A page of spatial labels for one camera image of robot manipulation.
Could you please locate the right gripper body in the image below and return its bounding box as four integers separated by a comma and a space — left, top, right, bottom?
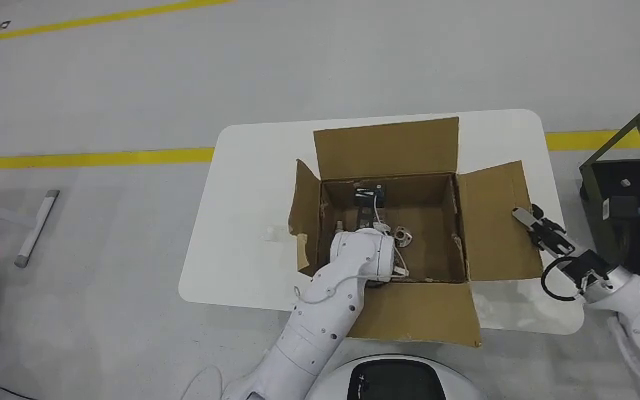
529, 218, 577, 258

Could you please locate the dark green metal cart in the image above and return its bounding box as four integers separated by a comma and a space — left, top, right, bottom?
578, 113, 640, 275

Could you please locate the metal flanged bush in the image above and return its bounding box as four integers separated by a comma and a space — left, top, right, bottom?
392, 225, 415, 249

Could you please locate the large brown cardboard carton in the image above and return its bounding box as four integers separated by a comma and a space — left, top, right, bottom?
287, 116, 545, 349

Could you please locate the robot body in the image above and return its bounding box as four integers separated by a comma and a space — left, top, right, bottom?
304, 354, 482, 400

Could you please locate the white bar with grey ends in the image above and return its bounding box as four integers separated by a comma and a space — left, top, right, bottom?
13, 189, 61, 269

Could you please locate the black cable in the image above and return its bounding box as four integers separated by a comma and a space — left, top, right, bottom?
540, 255, 584, 303

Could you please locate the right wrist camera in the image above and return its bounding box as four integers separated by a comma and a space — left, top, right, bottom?
559, 248, 613, 294

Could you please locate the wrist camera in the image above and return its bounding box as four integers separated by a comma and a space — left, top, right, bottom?
352, 183, 387, 231
559, 248, 613, 294

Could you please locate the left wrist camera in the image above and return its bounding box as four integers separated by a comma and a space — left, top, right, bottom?
352, 183, 387, 231

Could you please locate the thin white cable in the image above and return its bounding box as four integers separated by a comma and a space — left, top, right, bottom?
293, 273, 372, 306

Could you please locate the white cable loop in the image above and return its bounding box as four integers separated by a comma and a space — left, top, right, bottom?
180, 364, 224, 400

